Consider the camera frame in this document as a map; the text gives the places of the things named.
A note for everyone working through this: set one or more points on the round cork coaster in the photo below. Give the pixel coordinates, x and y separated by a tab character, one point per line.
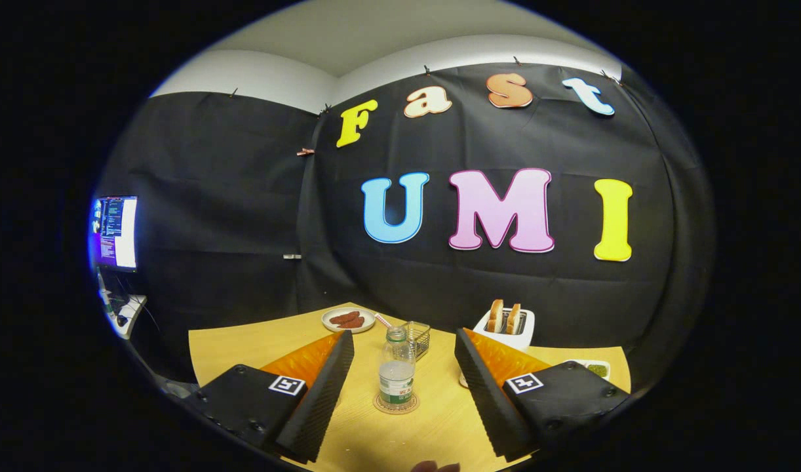
411	406

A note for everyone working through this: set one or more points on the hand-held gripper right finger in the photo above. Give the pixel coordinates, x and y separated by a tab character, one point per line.
486	400

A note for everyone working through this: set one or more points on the computer monitor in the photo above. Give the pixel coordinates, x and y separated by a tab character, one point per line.
118	233

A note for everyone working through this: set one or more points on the toasted bread slice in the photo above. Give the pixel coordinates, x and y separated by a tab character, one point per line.
495	316
513	318

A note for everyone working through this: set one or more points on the small white plate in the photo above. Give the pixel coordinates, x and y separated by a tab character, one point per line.
327	326

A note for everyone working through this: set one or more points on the white side desk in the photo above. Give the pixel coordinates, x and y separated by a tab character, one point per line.
130	316

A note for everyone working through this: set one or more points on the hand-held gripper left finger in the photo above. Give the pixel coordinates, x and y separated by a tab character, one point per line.
315	400

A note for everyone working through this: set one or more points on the clear plastic juice bottle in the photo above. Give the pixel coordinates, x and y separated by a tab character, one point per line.
396	380

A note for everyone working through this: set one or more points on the red sausage slices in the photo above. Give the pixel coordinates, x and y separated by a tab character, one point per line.
347	320

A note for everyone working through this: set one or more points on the white toaster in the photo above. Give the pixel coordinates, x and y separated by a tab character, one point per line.
522	335

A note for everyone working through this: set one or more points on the pink straw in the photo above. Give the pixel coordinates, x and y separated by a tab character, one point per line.
383	320

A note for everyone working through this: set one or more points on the white divided dish with beans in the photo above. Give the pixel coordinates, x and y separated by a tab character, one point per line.
597	369

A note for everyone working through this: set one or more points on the black backdrop cloth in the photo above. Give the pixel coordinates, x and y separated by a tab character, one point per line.
243	196

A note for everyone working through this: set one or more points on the wooden table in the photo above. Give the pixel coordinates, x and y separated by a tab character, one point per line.
433	419

